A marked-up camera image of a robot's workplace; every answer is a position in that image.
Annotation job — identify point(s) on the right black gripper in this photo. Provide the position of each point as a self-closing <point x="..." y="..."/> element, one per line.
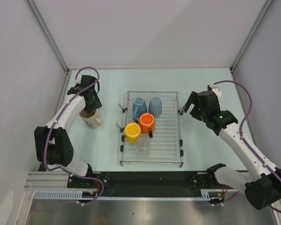
<point x="192" y="99"/>

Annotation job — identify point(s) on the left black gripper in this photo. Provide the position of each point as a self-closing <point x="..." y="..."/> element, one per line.
<point x="97" y="104"/>

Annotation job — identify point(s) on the beige ceramic mug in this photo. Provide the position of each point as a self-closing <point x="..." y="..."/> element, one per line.
<point x="92" y="118"/>

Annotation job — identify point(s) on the blue-grey plastic tumbler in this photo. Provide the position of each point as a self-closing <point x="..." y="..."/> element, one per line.
<point x="155" y="106"/>

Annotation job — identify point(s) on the blue textured ceramic mug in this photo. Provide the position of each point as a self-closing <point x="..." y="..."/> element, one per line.
<point x="139" y="108"/>

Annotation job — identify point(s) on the yellow ceramic mug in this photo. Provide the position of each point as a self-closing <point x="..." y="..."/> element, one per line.
<point x="132" y="132"/>

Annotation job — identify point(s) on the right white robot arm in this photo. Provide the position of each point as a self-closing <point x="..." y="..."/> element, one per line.
<point x="262" y="185"/>

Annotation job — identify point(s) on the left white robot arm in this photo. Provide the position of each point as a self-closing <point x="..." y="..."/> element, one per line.
<point x="53" y="145"/>

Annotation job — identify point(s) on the orange ceramic mug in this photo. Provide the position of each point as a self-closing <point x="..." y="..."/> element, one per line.
<point x="147" y="124"/>

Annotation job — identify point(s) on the clear glass cup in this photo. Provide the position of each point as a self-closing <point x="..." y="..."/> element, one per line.
<point x="142" y="147"/>

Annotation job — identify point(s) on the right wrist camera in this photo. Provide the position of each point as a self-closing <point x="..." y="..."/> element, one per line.
<point x="215" y="89"/>

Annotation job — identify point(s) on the metal wire dish rack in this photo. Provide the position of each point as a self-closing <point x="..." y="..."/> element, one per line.
<point x="166" y="143"/>

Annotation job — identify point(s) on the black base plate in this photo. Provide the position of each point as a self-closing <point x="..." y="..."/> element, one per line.
<point x="166" y="184"/>

